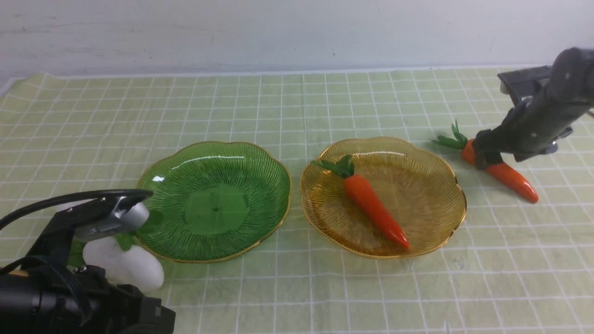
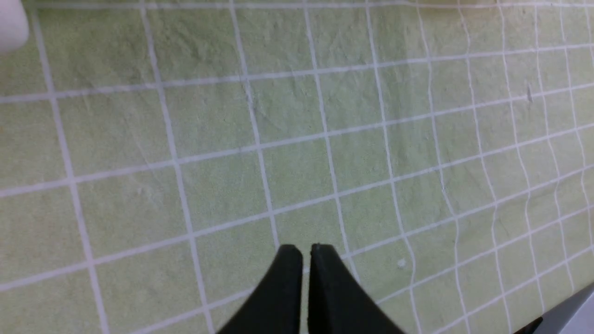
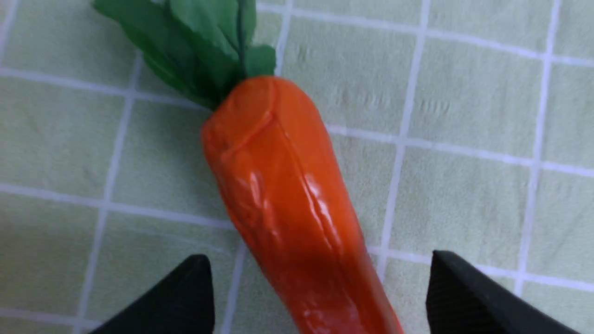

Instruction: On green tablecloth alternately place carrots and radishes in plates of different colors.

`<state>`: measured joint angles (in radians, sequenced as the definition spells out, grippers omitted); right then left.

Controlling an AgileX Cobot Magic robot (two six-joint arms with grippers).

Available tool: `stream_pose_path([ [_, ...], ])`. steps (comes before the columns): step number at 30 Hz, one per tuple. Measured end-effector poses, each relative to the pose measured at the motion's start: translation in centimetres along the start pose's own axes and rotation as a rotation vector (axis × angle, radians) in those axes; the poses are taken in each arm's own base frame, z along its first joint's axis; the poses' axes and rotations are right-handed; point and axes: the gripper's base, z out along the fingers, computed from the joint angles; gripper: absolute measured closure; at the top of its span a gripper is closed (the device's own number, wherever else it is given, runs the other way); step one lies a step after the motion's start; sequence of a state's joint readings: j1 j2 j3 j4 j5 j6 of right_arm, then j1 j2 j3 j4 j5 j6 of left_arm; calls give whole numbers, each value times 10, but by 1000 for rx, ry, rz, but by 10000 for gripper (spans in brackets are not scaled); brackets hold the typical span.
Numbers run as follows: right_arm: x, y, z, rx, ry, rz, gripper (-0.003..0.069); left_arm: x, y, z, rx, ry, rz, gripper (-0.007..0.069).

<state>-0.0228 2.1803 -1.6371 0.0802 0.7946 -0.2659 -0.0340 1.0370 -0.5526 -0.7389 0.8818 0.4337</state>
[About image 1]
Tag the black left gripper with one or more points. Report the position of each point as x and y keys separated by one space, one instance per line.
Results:
x=40 y=295

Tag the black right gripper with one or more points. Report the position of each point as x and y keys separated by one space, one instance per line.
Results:
x=534 y=126

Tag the orange carrot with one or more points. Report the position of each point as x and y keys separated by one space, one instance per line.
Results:
x=499 y=170
x=361 y=193

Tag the white radish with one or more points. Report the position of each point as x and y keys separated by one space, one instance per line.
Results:
x=123 y=261
x=66 y=206

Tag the amber glass plate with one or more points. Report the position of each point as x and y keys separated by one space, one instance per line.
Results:
x=419 y=189

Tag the green checked tablecloth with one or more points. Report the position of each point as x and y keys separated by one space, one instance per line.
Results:
x=511 y=268

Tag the green glass plate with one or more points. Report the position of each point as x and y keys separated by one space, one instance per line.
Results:
x=213 y=201

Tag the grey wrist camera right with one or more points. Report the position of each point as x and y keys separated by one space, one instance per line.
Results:
x=523 y=83

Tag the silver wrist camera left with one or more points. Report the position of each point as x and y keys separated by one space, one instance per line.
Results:
x=109 y=216

